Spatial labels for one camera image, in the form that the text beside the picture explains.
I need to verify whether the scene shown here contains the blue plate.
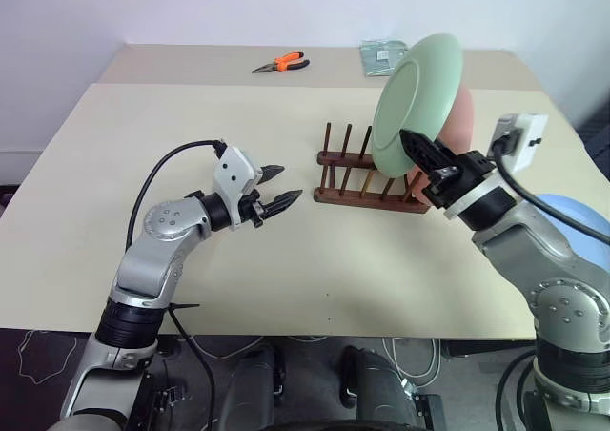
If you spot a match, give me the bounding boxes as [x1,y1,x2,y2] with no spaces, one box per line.
[535,193,610,279]

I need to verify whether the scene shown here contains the wooden dish rack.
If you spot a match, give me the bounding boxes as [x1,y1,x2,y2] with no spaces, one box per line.
[313,121,431,215]

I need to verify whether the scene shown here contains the green plate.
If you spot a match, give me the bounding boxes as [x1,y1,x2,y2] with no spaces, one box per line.
[371,32,465,180]

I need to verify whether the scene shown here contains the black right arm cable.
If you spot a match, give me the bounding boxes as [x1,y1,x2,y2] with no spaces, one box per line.
[490,137,610,244]

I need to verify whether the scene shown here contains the orange handled pliers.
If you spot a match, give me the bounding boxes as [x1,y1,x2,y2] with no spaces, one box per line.
[251,51,312,75]

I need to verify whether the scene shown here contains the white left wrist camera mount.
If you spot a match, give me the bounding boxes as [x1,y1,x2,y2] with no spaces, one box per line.
[212,146,263,233]

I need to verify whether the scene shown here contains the dark rounded shape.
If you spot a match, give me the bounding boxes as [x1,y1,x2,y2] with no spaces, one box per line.
[336,345,421,431]
[220,346,288,431]

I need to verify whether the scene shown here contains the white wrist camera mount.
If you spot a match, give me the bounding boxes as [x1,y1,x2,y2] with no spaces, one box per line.
[212,146,263,233]
[443,113,550,220]

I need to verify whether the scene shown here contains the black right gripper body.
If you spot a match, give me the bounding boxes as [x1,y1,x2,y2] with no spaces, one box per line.
[420,150,498,210]

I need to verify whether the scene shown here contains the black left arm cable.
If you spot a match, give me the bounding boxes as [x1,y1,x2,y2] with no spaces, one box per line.
[124,138,228,431]

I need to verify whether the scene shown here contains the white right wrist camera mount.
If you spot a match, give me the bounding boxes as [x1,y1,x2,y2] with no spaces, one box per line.
[443,113,550,220]

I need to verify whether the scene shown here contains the pink plate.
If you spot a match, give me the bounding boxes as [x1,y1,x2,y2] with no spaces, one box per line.
[406,87,476,204]

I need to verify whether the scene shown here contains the green plastic packet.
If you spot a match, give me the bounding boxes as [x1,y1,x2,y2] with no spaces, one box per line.
[358,38,412,78]

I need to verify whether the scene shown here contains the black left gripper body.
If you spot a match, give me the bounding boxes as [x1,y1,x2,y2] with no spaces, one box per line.
[236,190,268,229]

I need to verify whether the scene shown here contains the white floor cable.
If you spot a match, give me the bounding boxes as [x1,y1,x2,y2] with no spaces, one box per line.
[379,337,440,385]
[189,334,330,361]

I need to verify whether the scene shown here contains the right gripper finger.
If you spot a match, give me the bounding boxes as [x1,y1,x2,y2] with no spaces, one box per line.
[399,128,459,175]

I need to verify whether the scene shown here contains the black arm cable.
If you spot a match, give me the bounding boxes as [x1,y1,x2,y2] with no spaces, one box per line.
[124,138,228,431]
[490,137,610,244]

